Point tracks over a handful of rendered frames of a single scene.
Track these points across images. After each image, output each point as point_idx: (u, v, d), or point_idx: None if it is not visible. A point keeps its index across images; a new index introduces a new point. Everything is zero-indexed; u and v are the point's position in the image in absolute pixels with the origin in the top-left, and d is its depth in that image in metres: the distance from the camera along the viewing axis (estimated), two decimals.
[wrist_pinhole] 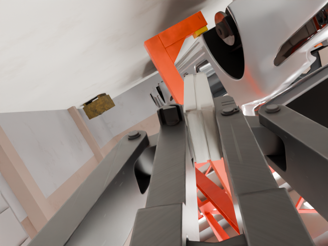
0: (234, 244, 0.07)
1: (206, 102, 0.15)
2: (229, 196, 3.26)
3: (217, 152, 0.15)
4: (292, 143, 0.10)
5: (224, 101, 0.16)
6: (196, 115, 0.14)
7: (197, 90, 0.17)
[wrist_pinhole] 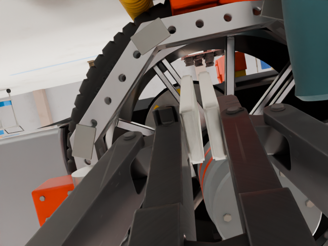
0: (234, 244, 0.07)
1: (211, 101, 0.14)
2: None
3: (221, 151, 0.15)
4: (297, 142, 0.10)
5: (228, 100, 0.16)
6: (192, 116, 0.14)
7: (201, 89, 0.17)
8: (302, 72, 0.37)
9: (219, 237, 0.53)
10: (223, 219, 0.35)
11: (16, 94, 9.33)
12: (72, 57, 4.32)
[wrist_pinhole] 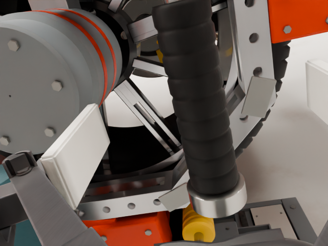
0: (234, 244, 0.07)
1: None
2: None
3: None
4: None
5: None
6: (53, 163, 0.13)
7: None
8: None
9: None
10: (61, 82, 0.26)
11: None
12: (292, 41, 4.05)
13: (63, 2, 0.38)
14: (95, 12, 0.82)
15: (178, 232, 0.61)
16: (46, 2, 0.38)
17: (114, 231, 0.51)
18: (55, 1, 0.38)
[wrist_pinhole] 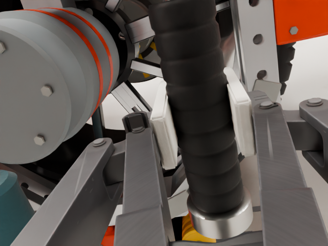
0: (234, 244, 0.07)
1: (241, 96, 0.14)
2: None
3: (252, 147, 0.14)
4: None
5: (256, 95, 0.16)
6: (162, 123, 0.14)
7: (228, 84, 0.17)
8: (11, 214, 0.36)
9: None
10: (51, 87, 0.24)
11: None
12: None
13: (57, 1, 0.36)
14: None
15: (177, 239, 0.59)
16: (39, 0, 0.36)
17: (111, 239, 0.49)
18: (48, 0, 0.36)
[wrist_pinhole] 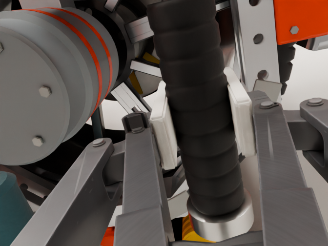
0: (234, 244, 0.07)
1: (242, 96, 0.14)
2: None
3: (252, 147, 0.14)
4: None
5: (256, 95, 0.16)
6: (162, 123, 0.14)
7: (228, 84, 0.17)
8: (10, 215, 0.36)
9: None
10: (49, 87, 0.24)
11: None
12: None
13: (55, 1, 0.36)
14: None
15: (177, 240, 0.59)
16: (37, 0, 0.36)
17: (111, 240, 0.48)
18: (47, 0, 0.36)
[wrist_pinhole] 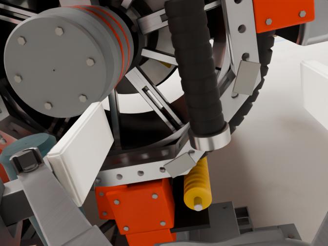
0: (234, 244, 0.07)
1: None
2: None
3: None
4: None
5: None
6: (59, 160, 0.13)
7: (327, 77, 0.14)
8: None
9: None
10: (93, 59, 0.35)
11: None
12: (291, 43, 3.92)
13: (87, 0, 0.47)
14: None
15: (180, 201, 0.70)
16: (73, 0, 0.47)
17: (126, 195, 0.60)
18: None
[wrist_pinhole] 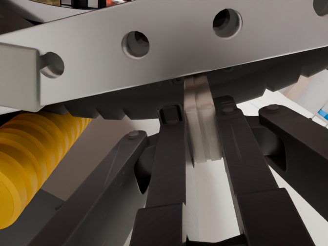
0: (234, 244, 0.07)
1: (206, 102, 0.15)
2: None
3: (217, 152, 0.15)
4: (292, 143, 0.10)
5: (224, 101, 0.16)
6: (196, 115, 0.14)
7: (197, 90, 0.17)
8: None
9: None
10: None
11: (306, 110, 8.89)
12: None
13: None
14: None
15: None
16: None
17: None
18: None
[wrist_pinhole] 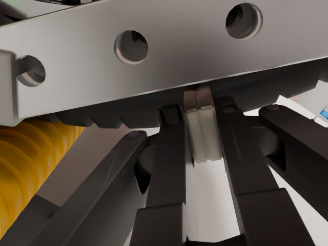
0: (234, 244, 0.07)
1: (206, 102, 0.15)
2: None
3: (217, 152, 0.15)
4: (292, 143, 0.10)
5: (224, 101, 0.16)
6: (196, 115, 0.14)
7: (197, 90, 0.17)
8: None
9: None
10: None
11: (308, 110, 8.81)
12: None
13: None
14: None
15: None
16: None
17: None
18: None
